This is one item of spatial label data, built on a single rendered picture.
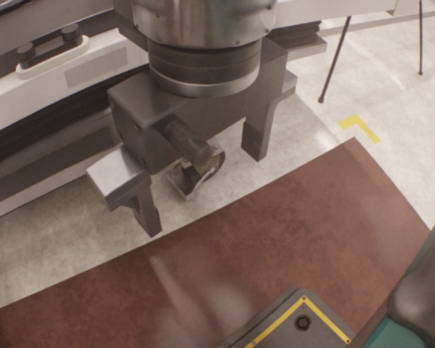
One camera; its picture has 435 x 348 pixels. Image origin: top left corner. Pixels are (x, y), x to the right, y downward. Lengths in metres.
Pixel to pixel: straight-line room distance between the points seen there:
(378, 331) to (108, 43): 0.49
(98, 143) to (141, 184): 0.75
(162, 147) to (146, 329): 0.94
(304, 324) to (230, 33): 0.72
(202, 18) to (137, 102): 0.08
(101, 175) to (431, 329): 0.27
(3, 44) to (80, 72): 0.15
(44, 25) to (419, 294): 0.58
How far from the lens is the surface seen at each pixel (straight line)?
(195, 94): 0.22
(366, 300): 1.27
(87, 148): 1.01
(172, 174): 1.31
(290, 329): 0.82
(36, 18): 0.61
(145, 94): 0.23
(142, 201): 0.28
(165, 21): 0.19
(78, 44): 0.52
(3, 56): 0.54
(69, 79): 0.54
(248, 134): 0.37
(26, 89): 0.53
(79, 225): 1.33
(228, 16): 0.18
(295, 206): 1.32
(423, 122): 1.98
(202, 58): 0.20
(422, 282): 0.28
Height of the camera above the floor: 1.11
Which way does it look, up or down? 55 degrees down
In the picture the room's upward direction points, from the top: straight up
